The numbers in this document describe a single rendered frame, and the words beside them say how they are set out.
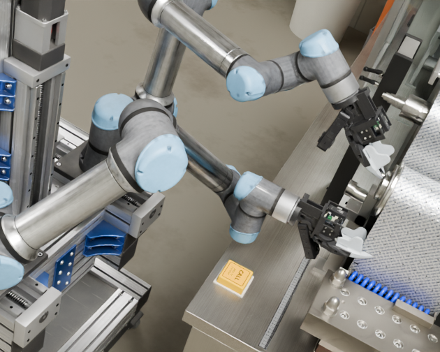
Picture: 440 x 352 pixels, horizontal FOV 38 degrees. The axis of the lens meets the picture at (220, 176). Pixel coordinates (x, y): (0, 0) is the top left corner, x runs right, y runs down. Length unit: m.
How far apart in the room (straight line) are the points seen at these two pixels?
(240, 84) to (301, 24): 3.62
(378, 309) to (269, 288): 0.28
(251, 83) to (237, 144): 2.28
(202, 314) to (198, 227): 1.52
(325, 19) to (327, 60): 3.49
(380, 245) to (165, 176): 0.55
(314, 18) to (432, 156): 3.31
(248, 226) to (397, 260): 0.37
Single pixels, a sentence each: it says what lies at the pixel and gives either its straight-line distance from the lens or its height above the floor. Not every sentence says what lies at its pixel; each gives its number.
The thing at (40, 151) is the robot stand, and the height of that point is 0.96.
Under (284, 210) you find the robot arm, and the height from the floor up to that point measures 1.13.
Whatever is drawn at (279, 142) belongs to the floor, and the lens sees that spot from 3.76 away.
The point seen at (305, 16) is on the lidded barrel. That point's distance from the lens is 4.93.
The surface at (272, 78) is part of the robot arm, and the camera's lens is 1.40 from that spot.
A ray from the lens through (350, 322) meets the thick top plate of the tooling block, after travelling 1.51.
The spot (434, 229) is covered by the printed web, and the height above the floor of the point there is 1.25.
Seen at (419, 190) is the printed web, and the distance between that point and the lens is 1.49.
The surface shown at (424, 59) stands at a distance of 2.44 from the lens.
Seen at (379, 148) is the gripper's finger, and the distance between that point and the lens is 1.52.
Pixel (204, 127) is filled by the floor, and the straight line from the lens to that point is 3.68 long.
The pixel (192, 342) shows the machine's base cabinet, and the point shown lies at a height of 0.81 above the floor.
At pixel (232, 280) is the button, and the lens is 1.61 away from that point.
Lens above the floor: 2.10
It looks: 39 degrees down
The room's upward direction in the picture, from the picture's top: 19 degrees clockwise
